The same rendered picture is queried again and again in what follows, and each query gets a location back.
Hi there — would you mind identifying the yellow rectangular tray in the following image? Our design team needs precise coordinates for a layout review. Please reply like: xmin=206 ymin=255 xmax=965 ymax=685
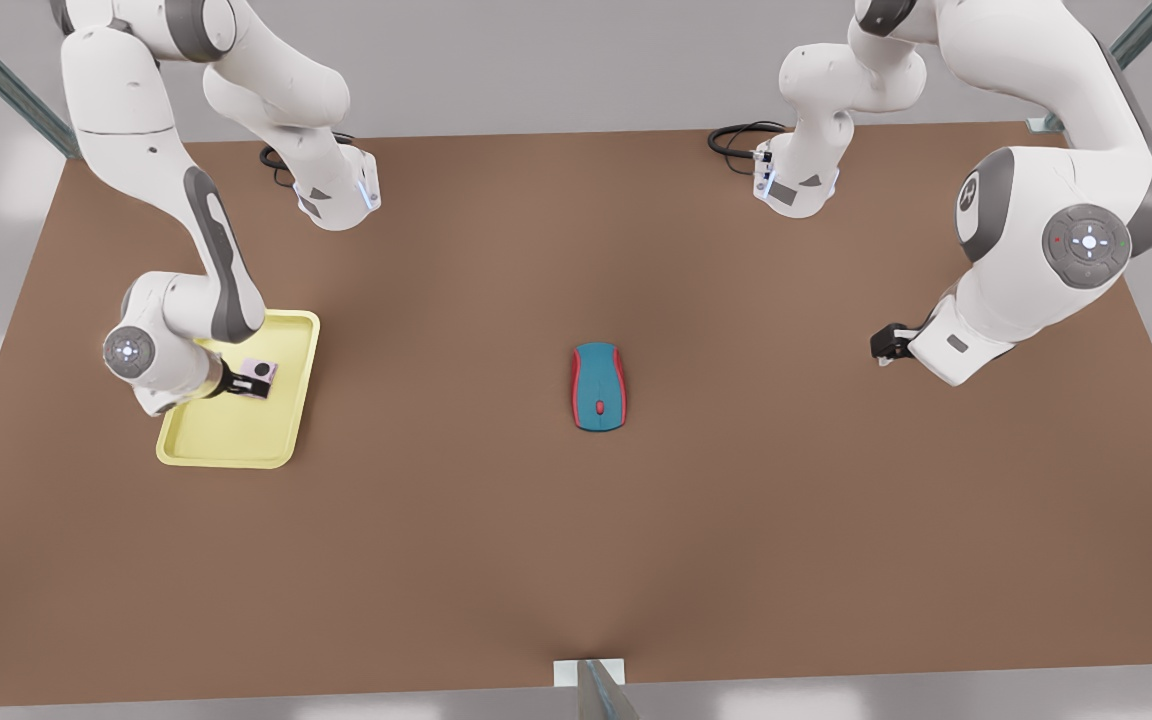
xmin=156 ymin=309 xmax=321 ymax=470

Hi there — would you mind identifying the teal and red computer mouse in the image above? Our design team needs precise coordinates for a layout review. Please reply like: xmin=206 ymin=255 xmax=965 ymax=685
xmin=570 ymin=342 xmax=627 ymax=433

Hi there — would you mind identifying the silver frame post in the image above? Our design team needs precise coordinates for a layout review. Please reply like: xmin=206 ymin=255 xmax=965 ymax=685
xmin=0 ymin=3 xmax=83 ymax=161
xmin=1027 ymin=0 xmax=1152 ymax=135
xmin=554 ymin=658 xmax=641 ymax=720

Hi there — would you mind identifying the black cable loop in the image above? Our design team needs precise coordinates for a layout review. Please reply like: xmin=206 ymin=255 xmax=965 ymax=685
xmin=707 ymin=121 xmax=789 ymax=178
xmin=259 ymin=132 xmax=357 ymax=186

